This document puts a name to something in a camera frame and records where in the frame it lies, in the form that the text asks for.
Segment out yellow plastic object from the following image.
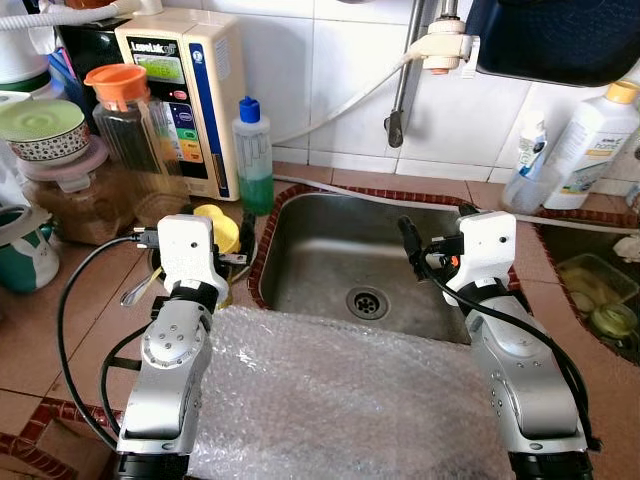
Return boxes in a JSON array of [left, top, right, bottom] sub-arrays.
[[193, 204, 241, 254]]

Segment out green soap bottle blue cap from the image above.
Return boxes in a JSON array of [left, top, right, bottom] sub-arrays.
[[232, 96, 275, 216]]

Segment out clear glass food container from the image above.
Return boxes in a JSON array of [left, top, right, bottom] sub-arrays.
[[558, 255, 637, 311]]

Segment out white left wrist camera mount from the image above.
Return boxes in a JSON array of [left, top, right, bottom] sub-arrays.
[[157, 214, 217, 301]]

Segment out brown jar pink lid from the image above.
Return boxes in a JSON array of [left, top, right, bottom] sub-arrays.
[[18, 135, 137, 247]]

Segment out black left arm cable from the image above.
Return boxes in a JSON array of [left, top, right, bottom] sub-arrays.
[[56, 234, 167, 451]]

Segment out clear jar orange lid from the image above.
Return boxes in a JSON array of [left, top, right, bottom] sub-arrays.
[[84, 63, 191, 216]]

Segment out white teal ceramic mug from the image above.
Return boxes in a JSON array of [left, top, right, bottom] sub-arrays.
[[0, 205, 59, 294]]

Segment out metal faucet pipe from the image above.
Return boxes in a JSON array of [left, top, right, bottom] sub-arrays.
[[385, 0, 427, 149]]

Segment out white diverter hose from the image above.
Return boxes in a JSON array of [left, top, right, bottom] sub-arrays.
[[272, 55, 421, 147]]

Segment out clear plastic cup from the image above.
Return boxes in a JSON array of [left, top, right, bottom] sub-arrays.
[[500, 160, 561, 216]]

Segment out white ribbed hose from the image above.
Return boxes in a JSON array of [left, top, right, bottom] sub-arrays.
[[0, 0, 163, 30]]

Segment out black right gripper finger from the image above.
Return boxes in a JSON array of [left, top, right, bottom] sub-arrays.
[[397, 214, 427, 283]]

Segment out beige water ionizer appliance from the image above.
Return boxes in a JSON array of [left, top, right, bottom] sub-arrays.
[[113, 10, 248, 201]]

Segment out white plastic canister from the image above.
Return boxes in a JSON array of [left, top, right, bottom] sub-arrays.
[[0, 25, 51, 97]]

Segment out clear bubble wrap sheet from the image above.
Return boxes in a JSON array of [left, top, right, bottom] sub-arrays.
[[190, 305, 521, 480]]

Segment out stainless steel sink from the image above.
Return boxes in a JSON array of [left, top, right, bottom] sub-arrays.
[[248, 183, 526, 347], [535, 225, 640, 363]]

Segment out white bottle yellow cap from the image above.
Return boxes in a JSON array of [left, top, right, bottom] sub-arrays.
[[543, 80, 640, 211]]

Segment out small white bottle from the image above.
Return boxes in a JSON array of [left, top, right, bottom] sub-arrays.
[[515, 110, 549, 183]]

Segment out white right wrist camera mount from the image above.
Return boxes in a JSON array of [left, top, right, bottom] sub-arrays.
[[444, 211, 517, 307]]

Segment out dark blue plastic basin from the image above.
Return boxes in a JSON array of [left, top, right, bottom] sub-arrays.
[[465, 0, 640, 89]]

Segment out round green lid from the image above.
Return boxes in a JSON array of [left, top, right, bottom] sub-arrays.
[[590, 303, 639, 339]]

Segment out green patterned ceramic bowl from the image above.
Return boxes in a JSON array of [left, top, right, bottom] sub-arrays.
[[0, 98, 91, 164]]

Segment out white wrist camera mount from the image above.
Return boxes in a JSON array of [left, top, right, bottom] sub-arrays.
[[157, 214, 217, 301], [444, 211, 517, 307]]

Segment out white round sink plug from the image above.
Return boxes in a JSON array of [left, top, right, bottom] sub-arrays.
[[613, 235, 640, 263]]

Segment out white faucet diverter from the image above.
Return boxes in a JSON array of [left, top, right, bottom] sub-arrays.
[[415, 18, 481, 76]]

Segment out round metal sink drain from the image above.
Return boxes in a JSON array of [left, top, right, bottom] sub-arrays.
[[345, 287, 391, 321]]

